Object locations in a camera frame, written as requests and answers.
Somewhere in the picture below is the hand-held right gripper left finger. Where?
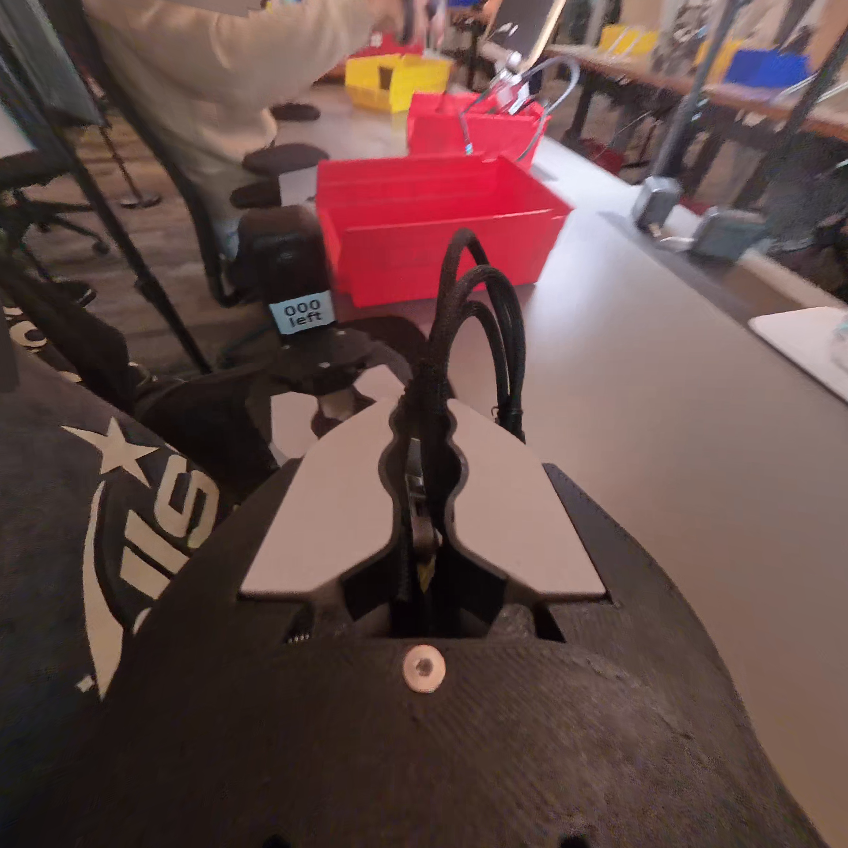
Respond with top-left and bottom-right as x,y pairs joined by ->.
240,399 -> 425,640

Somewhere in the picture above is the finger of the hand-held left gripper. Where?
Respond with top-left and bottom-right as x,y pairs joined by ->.
351,363 -> 408,406
270,391 -> 323,462

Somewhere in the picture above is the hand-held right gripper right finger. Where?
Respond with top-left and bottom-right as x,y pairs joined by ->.
434,397 -> 607,638

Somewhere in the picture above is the black braided hdmi cable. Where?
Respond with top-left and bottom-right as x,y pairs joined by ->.
396,228 -> 529,630

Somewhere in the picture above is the red plastic bin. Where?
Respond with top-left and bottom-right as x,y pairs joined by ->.
405,91 -> 551,163
317,155 -> 574,309

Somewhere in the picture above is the yellow plastic bin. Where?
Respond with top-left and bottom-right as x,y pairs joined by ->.
344,53 -> 454,114

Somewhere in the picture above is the black office chair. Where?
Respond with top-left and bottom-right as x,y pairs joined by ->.
0,152 -> 110,266

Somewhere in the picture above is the person's black printed hoodie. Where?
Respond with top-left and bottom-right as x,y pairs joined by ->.
0,261 -> 292,848

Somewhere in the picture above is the grey hex dumbbell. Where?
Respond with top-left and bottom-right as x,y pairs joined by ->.
631,174 -> 771,265

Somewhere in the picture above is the small yellow bin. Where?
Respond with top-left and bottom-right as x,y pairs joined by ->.
599,25 -> 658,55
694,38 -> 744,68

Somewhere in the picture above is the long wooden table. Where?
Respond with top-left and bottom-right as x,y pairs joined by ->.
543,40 -> 848,143

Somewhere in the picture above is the blue plastic bin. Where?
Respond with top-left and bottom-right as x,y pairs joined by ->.
725,49 -> 812,87

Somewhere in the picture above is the grey cable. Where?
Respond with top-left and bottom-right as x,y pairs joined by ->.
457,56 -> 582,163

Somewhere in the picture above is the white stand with base plate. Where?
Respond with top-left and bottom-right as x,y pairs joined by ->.
749,306 -> 848,405

